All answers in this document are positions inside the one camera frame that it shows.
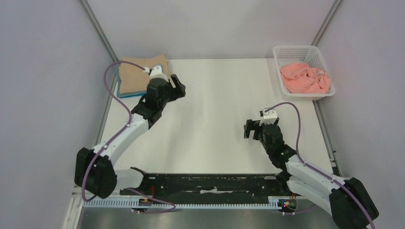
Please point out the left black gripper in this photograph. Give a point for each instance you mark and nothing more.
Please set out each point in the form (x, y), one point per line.
(177, 91)

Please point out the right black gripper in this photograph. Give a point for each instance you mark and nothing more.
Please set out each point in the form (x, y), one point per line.
(257, 131)

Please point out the beige t shirt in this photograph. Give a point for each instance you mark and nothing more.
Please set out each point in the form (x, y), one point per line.
(151, 62)

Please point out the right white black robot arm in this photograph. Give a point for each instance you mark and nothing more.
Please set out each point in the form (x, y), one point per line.
(346, 200)

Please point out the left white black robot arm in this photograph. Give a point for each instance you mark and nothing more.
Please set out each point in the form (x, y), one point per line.
(94, 168)

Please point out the folded bright blue t shirt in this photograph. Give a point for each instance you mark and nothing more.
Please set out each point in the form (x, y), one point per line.
(129, 95)

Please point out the folded grey-blue t shirt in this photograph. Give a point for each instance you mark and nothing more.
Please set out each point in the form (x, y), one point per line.
(131, 79)

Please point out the pink t shirt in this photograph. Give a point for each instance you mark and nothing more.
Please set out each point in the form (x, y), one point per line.
(300, 78)

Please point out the white plastic basket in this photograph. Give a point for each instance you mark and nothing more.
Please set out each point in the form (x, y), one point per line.
(311, 55)

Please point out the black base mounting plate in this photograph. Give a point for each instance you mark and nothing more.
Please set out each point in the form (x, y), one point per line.
(205, 189)

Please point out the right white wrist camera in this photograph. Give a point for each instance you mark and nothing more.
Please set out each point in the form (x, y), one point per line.
(268, 117)

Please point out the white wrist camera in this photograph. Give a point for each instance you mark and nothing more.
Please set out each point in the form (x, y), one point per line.
(156, 72)
(268, 117)

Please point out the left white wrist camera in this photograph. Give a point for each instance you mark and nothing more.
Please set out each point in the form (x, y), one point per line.
(156, 72)

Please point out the white slotted cable duct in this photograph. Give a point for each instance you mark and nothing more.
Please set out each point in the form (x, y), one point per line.
(140, 203)

